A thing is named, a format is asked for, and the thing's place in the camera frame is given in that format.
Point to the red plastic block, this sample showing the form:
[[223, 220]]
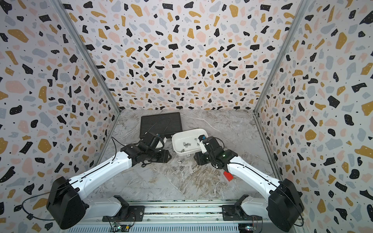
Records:
[[228, 176]]

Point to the aluminium corner post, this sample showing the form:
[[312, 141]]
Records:
[[297, 19], [59, 8]]

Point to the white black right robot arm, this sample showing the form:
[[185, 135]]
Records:
[[281, 204]]

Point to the black ribbed tool case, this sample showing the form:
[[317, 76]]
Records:
[[166, 124]]

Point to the aluminium corner post right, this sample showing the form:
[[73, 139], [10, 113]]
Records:
[[297, 19]]

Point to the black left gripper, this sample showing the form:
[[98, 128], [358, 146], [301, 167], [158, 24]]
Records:
[[165, 157]]

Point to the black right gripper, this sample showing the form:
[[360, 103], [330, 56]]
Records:
[[198, 159]]

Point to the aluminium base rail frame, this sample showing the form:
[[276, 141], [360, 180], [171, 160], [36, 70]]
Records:
[[197, 216]]

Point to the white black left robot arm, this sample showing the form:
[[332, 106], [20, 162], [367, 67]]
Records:
[[68, 201]]

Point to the aluminium corner post left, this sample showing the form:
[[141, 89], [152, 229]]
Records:
[[59, 8]]

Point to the white plastic storage box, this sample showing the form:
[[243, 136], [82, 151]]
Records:
[[187, 137]]

